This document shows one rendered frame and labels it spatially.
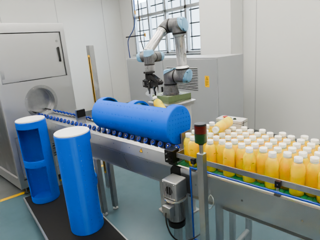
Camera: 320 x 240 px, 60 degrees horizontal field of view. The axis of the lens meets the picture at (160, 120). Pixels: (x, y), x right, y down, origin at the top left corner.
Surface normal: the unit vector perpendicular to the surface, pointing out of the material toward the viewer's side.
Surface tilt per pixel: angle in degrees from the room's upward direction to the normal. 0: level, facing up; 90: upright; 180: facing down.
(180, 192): 90
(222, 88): 90
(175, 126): 90
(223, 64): 90
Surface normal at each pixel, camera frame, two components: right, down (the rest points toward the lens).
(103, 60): 0.60, 0.17
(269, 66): -0.79, 0.22
